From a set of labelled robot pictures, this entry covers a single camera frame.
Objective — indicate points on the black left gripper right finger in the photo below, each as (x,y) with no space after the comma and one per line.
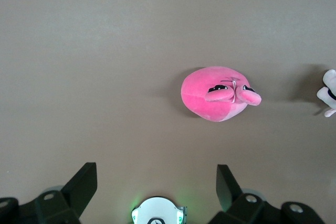
(236,203)

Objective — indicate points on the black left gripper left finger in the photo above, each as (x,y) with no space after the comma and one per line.
(71,197)

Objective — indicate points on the pink round plush toy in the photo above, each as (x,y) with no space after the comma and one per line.
(204,100)

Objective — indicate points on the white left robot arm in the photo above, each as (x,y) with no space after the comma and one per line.
(157,211)

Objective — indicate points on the light pink plush dog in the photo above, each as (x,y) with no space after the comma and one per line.
(329,87)

